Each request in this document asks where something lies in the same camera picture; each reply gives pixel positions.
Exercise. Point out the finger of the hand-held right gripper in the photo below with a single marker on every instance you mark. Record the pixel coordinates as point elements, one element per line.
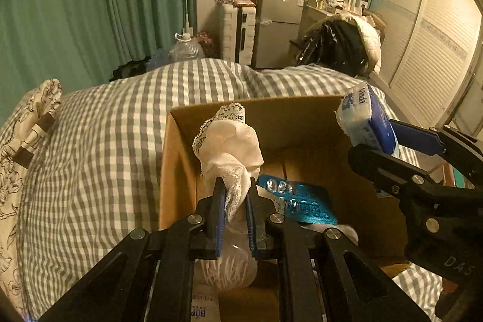
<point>413,139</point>
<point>381,165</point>

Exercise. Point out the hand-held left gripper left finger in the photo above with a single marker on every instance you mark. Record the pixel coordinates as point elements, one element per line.
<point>220,220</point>

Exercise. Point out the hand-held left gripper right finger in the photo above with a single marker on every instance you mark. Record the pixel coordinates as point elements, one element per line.
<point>250,226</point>

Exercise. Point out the blue white tissue pack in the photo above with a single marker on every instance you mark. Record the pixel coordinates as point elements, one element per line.
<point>358,118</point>

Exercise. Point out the white lace cloth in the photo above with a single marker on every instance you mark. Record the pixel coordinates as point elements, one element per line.
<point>230,144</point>

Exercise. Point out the brown cardboard box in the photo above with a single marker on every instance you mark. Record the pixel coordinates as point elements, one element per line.
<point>302,133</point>

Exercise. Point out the white plastic bag bundle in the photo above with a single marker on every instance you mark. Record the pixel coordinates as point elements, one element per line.
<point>226,269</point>

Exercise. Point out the blue blister pill pack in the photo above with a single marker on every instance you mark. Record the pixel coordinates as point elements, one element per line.
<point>302,201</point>

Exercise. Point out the white paper box blue print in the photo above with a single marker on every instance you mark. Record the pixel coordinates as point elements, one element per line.
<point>202,308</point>

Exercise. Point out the white louvered wardrobe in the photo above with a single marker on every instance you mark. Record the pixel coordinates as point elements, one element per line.
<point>426,35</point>

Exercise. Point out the white stuffed bag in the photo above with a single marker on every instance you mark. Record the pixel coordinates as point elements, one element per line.
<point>371,39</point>

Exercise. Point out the black plastic bag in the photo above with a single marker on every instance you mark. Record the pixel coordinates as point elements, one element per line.
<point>328,43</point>

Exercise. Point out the grey white checkered blanket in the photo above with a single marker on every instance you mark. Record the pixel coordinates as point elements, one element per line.
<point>113,141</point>

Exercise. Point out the vanity dresser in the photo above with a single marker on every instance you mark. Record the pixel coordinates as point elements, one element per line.
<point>313,14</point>

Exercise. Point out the clear blue plastic bag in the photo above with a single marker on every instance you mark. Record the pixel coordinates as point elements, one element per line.
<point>158,60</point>

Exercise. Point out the silver small refrigerator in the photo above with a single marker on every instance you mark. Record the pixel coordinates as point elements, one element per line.
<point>277,27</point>

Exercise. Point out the large clear water bottle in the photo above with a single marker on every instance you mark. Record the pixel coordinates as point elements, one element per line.
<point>186,49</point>

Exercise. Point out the dark clothes pile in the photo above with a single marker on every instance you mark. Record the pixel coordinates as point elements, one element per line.
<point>128,70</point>

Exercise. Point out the white suitcase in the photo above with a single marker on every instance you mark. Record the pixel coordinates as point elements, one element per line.
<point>236,31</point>

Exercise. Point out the floral pillow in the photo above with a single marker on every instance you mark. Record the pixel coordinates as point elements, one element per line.
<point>22,141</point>

